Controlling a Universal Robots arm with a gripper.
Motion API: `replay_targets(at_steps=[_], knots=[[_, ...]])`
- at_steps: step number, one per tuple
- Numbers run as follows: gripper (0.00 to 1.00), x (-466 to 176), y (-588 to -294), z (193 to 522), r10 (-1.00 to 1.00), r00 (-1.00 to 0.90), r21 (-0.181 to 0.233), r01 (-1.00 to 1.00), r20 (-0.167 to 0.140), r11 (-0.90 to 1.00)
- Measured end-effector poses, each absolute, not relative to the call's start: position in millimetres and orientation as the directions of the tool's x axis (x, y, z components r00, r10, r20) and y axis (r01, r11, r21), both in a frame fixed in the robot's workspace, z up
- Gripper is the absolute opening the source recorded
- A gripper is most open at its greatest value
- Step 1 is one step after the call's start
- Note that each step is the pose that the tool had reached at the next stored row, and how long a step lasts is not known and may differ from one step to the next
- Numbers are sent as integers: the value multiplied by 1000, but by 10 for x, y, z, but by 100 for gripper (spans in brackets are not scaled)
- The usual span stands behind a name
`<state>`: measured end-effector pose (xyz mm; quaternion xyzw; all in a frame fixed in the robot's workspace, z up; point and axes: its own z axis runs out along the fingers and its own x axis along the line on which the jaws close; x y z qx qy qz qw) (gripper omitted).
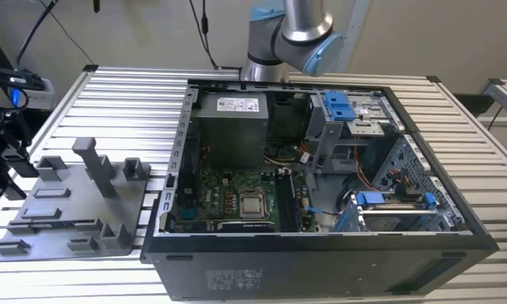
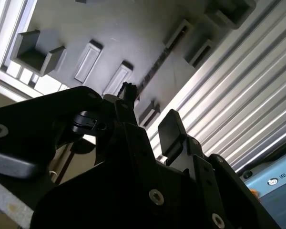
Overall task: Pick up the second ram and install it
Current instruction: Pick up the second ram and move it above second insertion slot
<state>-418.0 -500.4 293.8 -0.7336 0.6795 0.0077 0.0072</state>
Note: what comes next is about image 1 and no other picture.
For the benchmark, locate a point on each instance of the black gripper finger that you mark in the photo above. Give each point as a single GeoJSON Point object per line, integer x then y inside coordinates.
{"type": "Point", "coordinates": [22, 164]}
{"type": "Point", "coordinates": [0, 180]}

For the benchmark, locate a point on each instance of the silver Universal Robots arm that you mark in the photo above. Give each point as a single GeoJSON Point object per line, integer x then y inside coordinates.
{"type": "Point", "coordinates": [304, 31]}

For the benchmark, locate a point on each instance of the grey plastic parts rack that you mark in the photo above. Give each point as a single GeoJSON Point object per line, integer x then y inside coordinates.
{"type": "Point", "coordinates": [80, 202]}

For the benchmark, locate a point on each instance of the black table corner cap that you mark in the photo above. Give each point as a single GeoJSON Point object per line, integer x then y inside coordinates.
{"type": "Point", "coordinates": [89, 68]}
{"type": "Point", "coordinates": [433, 79]}

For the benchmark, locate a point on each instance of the green motherboard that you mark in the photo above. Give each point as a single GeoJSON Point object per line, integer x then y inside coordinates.
{"type": "Point", "coordinates": [218, 190]}

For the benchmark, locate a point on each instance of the grey power supply unit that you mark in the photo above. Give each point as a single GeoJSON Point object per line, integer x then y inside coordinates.
{"type": "Point", "coordinates": [232, 139]}

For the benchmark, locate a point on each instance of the silver CPU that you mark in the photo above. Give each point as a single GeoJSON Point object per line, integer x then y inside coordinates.
{"type": "Point", "coordinates": [252, 206]}

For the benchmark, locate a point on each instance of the black graphics card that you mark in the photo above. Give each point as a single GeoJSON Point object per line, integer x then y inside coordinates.
{"type": "Point", "coordinates": [244, 226]}

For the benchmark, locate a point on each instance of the black open PC case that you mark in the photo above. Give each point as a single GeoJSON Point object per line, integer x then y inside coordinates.
{"type": "Point", "coordinates": [279, 263]}

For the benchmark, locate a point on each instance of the grey metal drive cage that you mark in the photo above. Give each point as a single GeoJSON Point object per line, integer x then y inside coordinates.
{"type": "Point", "coordinates": [327, 142]}

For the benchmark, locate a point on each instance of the blue plastic drive clip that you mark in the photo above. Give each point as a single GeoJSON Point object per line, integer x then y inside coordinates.
{"type": "Point", "coordinates": [343, 114]}
{"type": "Point", "coordinates": [335, 98]}

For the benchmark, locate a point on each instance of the hard disk in blue carrier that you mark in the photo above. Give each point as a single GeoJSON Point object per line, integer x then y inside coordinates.
{"type": "Point", "coordinates": [369, 198]}

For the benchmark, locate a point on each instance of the black box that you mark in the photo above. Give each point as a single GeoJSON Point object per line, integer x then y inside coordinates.
{"type": "Point", "coordinates": [472, 104]}

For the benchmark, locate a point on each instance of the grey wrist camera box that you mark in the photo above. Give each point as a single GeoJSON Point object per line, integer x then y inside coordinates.
{"type": "Point", "coordinates": [40, 95]}

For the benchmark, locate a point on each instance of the black wall bracket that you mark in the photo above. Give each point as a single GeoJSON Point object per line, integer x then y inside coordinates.
{"type": "Point", "coordinates": [96, 6]}

